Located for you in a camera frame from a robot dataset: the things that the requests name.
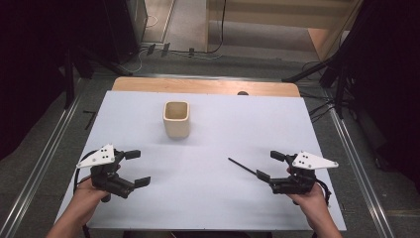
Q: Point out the metal floor rail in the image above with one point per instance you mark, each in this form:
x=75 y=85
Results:
x=360 y=172
x=39 y=168

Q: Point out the wooden table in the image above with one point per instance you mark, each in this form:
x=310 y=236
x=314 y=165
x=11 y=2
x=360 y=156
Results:
x=198 y=86

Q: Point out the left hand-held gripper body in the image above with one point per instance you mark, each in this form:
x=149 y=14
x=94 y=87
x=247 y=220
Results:
x=105 y=178

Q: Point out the black cabinet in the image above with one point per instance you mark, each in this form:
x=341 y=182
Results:
x=124 y=29

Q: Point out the black metal stand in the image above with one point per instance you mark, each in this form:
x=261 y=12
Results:
x=340 y=82
x=70 y=82

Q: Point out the white table board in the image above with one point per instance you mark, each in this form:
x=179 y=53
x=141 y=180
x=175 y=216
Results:
x=204 y=198

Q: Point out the person's left hand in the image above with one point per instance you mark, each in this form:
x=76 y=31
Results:
x=86 y=198

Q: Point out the thin black stick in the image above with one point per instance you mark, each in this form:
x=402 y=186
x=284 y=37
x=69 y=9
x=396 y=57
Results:
x=242 y=166

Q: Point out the person's right hand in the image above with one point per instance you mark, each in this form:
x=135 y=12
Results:
x=312 y=203

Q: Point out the light wooden furniture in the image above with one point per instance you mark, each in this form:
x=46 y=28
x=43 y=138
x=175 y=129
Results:
x=284 y=13

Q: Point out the beige square cup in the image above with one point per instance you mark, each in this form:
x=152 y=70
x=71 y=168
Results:
x=176 y=125

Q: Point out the person's dark clothing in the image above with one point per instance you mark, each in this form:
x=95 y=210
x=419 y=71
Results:
x=198 y=235

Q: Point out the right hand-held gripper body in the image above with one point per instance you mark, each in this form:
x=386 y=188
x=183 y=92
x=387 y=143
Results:
x=298 y=183

